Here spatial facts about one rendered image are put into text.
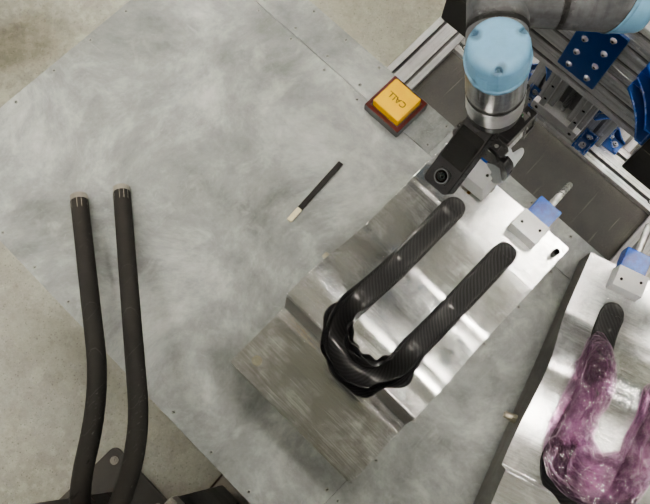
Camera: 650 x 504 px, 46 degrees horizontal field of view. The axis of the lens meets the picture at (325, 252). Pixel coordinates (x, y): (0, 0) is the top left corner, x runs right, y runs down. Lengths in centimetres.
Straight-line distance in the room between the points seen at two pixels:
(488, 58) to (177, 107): 68
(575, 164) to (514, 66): 122
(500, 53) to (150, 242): 69
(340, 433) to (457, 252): 34
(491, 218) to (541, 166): 83
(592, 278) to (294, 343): 49
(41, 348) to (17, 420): 19
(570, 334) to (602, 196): 88
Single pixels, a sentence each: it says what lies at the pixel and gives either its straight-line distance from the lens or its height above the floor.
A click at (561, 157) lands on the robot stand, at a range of 210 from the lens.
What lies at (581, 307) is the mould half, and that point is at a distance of 129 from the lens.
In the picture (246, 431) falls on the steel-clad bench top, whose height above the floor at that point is 80.
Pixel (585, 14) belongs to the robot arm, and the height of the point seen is 126.
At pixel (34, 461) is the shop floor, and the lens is 217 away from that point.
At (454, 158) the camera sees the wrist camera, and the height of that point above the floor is 108.
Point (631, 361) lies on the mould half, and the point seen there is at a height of 87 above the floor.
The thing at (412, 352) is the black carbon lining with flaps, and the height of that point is 92.
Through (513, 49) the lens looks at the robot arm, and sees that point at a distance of 90.
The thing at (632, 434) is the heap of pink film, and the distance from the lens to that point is 123.
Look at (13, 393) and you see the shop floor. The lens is 220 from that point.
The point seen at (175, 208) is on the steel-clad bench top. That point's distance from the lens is 134.
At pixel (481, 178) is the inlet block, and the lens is 120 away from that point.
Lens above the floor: 205
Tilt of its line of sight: 75 degrees down
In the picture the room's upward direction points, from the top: 4 degrees clockwise
